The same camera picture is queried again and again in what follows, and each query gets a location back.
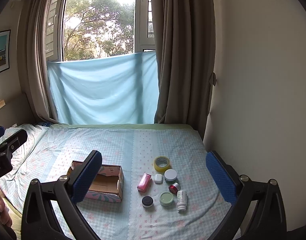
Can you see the brown curtain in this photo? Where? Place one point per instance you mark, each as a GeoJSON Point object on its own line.
{"type": "Point", "coordinates": [184, 32]}
{"type": "Point", "coordinates": [31, 59]}

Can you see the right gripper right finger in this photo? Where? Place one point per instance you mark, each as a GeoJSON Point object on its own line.
{"type": "Point", "coordinates": [268, 220]}

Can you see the white-lid green jar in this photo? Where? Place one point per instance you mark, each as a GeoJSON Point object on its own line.
{"type": "Point", "coordinates": [170, 175]}

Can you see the window frame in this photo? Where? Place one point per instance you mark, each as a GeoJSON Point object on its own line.
{"type": "Point", "coordinates": [93, 29]}

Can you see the pale green lid jar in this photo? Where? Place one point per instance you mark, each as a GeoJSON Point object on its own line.
{"type": "Point", "coordinates": [166, 198]}

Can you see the white pill bottle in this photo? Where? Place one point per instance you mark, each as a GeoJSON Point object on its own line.
{"type": "Point", "coordinates": [181, 201]}

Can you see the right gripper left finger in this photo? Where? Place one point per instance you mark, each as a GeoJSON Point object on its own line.
{"type": "Point", "coordinates": [38, 218]}

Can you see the left brown curtain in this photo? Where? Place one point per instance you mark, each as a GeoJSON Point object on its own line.
{"type": "Point", "coordinates": [31, 59]}

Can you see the framed wall picture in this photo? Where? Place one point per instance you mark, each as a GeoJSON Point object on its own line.
{"type": "Point", "coordinates": [4, 50]}

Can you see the pink red box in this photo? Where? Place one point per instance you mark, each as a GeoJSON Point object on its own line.
{"type": "Point", "coordinates": [144, 183]}

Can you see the right brown curtain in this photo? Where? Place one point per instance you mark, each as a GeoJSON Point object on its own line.
{"type": "Point", "coordinates": [184, 32]}

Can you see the wooden headboard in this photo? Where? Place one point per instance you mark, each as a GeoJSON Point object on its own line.
{"type": "Point", "coordinates": [17, 111]}

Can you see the light blue hanging cloth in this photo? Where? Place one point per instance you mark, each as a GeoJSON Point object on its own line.
{"type": "Point", "coordinates": [114, 90]}

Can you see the black lid white jar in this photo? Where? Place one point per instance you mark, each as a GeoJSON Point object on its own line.
{"type": "Point", "coordinates": [147, 201]}

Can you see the checkered floral bed sheet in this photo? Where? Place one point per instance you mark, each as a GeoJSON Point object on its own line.
{"type": "Point", "coordinates": [49, 152]}

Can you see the open cardboard box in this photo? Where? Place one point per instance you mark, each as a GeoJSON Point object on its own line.
{"type": "Point", "coordinates": [106, 185]}

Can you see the person's left hand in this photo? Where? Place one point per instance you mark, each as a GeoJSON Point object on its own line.
{"type": "Point", "coordinates": [4, 216]}

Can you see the small red jar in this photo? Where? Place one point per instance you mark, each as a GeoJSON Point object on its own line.
{"type": "Point", "coordinates": [174, 188]}

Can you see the yellow tape roll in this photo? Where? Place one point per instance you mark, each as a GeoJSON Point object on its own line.
{"type": "Point", "coordinates": [161, 164]}

